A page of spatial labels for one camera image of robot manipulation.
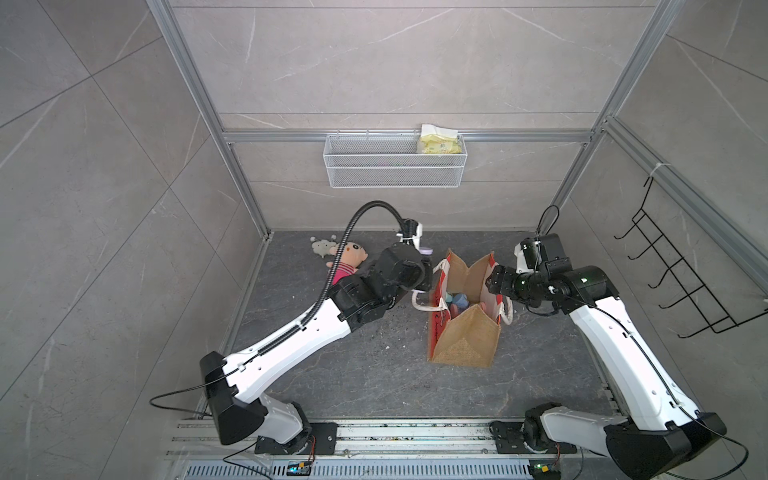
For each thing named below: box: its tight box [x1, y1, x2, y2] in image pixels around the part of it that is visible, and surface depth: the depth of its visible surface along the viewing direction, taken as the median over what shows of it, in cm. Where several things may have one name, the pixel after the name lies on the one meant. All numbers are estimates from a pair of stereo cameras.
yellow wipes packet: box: [420, 124, 463, 154], surface depth 87 cm
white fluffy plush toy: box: [310, 234, 337, 258], surface depth 113 cm
